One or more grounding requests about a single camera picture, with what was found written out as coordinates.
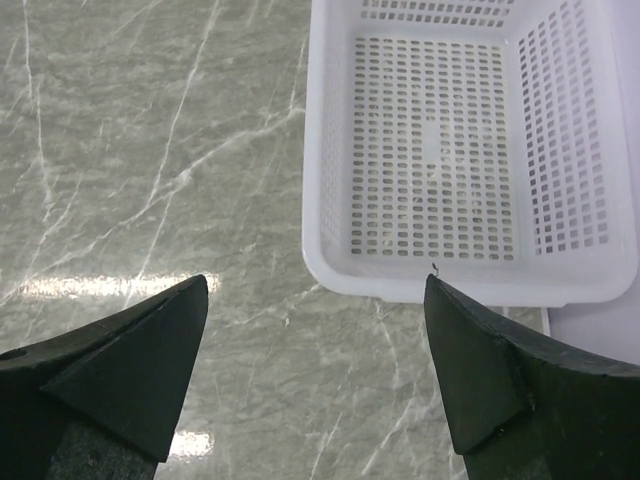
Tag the white plastic basket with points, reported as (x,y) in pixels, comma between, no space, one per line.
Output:
(479,141)

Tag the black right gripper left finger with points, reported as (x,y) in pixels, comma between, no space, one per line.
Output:
(103,401)

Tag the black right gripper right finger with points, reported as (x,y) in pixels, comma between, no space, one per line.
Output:
(521,405)

